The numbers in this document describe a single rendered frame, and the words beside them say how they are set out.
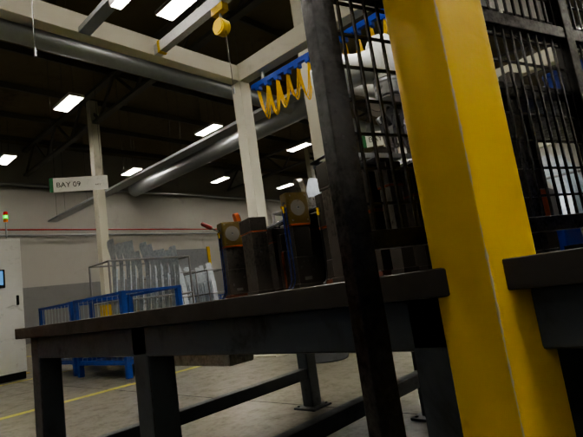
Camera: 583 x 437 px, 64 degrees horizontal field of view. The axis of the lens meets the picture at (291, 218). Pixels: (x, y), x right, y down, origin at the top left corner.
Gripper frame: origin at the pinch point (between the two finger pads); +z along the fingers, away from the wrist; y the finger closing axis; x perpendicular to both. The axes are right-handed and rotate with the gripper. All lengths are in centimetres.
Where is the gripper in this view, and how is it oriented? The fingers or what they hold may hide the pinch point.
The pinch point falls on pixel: (401, 159)
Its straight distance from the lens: 152.0
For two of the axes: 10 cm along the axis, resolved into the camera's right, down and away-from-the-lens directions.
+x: 4.6, -2.0, -8.7
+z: 1.4, 9.8, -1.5
